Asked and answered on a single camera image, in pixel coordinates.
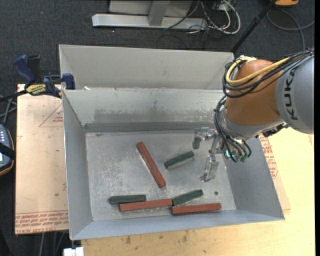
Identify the red-brown flat block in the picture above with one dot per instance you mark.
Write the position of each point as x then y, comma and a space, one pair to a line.
196, 208
145, 205
151, 165

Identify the grey metal bin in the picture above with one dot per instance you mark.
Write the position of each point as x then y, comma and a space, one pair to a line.
120, 165

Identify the dark green flat block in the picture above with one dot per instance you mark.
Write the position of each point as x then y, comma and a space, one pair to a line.
127, 199
187, 197
180, 158

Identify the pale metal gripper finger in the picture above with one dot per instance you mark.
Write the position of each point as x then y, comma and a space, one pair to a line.
210, 167
197, 140

